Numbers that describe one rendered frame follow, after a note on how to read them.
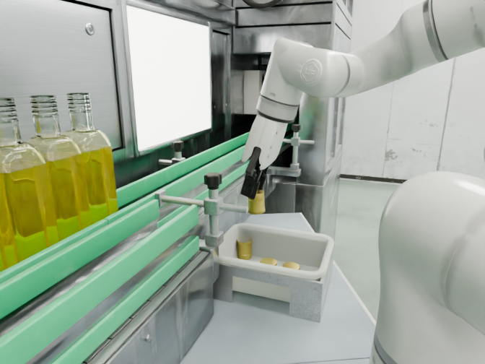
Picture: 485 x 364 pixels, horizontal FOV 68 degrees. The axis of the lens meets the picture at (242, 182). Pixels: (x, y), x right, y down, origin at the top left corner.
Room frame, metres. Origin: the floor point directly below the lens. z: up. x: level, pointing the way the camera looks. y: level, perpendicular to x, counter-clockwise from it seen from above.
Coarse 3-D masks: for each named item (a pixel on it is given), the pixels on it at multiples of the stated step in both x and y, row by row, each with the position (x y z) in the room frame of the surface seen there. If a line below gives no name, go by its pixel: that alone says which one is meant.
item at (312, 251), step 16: (240, 224) 0.76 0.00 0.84; (224, 240) 0.68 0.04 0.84; (240, 240) 0.75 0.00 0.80; (256, 240) 0.74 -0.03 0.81; (272, 240) 0.73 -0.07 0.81; (288, 240) 0.72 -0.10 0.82; (304, 240) 0.71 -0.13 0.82; (320, 240) 0.70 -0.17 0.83; (224, 256) 0.61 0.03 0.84; (256, 256) 0.74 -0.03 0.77; (272, 256) 0.73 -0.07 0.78; (288, 256) 0.71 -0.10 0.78; (304, 256) 0.70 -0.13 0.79; (320, 256) 0.69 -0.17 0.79; (288, 272) 0.56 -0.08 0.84; (304, 272) 0.55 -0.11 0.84; (320, 272) 0.55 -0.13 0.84
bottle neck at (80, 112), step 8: (72, 96) 0.50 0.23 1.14; (80, 96) 0.50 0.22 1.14; (88, 96) 0.52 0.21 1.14; (72, 104) 0.50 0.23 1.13; (80, 104) 0.50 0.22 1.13; (88, 104) 0.51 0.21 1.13; (72, 112) 0.50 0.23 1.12; (80, 112) 0.50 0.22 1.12; (88, 112) 0.51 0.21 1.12; (72, 120) 0.50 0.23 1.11; (80, 120) 0.50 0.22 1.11; (88, 120) 0.51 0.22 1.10; (72, 128) 0.50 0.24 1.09; (80, 128) 0.50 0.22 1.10; (88, 128) 0.51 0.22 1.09
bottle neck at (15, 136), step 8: (0, 104) 0.40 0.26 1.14; (8, 104) 0.40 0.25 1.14; (0, 112) 0.39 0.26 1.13; (8, 112) 0.40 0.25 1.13; (0, 120) 0.39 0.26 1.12; (8, 120) 0.40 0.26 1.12; (16, 120) 0.41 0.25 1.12; (0, 128) 0.39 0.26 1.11; (8, 128) 0.40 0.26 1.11; (16, 128) 0.41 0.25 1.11; (0, 136) 0.39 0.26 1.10; (8, 136) 0.40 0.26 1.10; (16, 136) 0.40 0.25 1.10
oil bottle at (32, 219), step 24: (0, 144) 0.39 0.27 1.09; (24, 144) 0.41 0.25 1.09; (0, 168) 0.37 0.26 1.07; (24, 168) 0.39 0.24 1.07; (24, 192) 0.39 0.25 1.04; (48, 192) 0.42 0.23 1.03; (24, 216) 0.38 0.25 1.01; (48, 216) 0.41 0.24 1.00; (24, 240) 0.38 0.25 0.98; (48, 240) 0.41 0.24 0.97
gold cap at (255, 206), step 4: (260, 192) 0.71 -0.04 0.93; (256, 196) 0.70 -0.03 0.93; (260, 196) 0.70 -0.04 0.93; (248, 200) 0.71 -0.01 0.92; (252, 200) 0.70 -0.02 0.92; (256, 200) 0.70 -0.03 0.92; (260, 200) 0.70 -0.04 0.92; (248, 204) 0.71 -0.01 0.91; (252, 204) 0.70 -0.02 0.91; (256, 204) 0.70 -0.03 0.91; (260, 204) 0.70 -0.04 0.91; (264, 204) 0.71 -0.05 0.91; (248, 208) 0.71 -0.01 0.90; (252, 208) 0.70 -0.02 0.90; (256, 208) 0.70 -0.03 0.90; (260, 208) 0.70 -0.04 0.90; (264, 208) 0.71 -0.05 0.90; (252, 212) 0.70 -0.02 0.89; (256, 212) 0.70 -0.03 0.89; (260, 212) 0.70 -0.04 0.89
